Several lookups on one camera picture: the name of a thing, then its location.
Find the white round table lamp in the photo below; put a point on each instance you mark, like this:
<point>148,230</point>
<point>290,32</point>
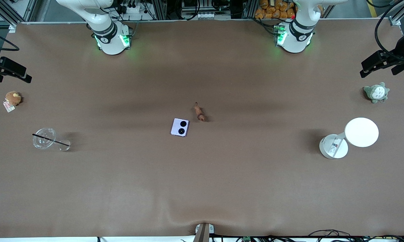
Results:
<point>361,132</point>

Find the orange plush toy pile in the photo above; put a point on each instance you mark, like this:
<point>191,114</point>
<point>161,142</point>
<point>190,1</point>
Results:
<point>272,12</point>

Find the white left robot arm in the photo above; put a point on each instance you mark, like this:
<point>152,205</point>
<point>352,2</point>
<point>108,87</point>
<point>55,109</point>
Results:
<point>299,30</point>

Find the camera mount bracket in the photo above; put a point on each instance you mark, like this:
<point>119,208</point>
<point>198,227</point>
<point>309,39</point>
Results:
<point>203,232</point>

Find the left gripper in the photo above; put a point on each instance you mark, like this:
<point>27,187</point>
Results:
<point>402,49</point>

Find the brown plush toy with tag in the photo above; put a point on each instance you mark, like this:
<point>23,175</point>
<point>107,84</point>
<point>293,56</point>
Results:
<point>13,98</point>

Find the brown lion statue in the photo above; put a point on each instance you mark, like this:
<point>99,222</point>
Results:
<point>199,114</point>

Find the white power strip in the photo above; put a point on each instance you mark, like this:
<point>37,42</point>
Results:
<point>207,15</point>

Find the black drinking straw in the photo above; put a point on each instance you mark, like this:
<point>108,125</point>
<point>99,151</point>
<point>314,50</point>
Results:
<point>50,139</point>

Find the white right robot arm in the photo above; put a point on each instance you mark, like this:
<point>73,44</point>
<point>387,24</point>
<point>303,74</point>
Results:
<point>104,20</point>

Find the clear plastic cup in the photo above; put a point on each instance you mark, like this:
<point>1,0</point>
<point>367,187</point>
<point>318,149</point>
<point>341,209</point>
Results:
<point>43,138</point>

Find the purple flip phone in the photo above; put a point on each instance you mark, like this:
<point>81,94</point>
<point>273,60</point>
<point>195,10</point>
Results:
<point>179,127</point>

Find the grey totoro plush toy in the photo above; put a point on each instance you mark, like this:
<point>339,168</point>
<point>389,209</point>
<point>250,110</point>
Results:
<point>376,93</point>

